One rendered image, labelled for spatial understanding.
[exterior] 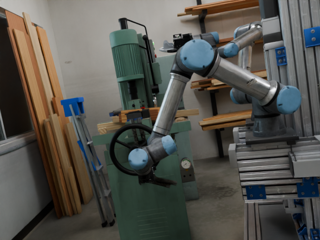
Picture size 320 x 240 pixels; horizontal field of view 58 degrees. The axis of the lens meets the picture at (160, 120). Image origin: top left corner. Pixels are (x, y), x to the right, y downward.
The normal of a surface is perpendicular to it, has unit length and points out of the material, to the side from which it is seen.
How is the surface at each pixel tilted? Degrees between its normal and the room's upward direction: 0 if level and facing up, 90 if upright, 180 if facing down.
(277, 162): 90
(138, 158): 60
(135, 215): 90
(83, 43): 90
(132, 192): 90
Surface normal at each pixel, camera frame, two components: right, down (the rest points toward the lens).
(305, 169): -0.28, 0.15
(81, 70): -0.03, 0.11
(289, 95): 0.28, 0.13
